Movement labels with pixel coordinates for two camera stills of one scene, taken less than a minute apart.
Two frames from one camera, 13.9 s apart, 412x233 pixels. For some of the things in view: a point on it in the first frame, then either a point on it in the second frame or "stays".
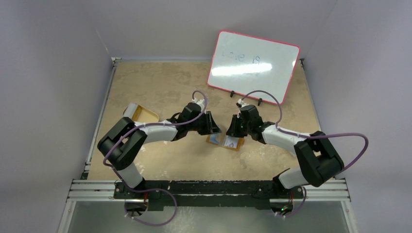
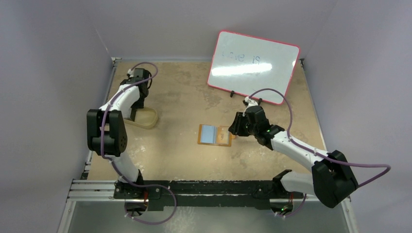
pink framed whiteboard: x=241 y=63 stays
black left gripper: x=210 y=127 → x=137 y=105
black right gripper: x=238 y=125 stays
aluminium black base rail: x=208 y=194 stays
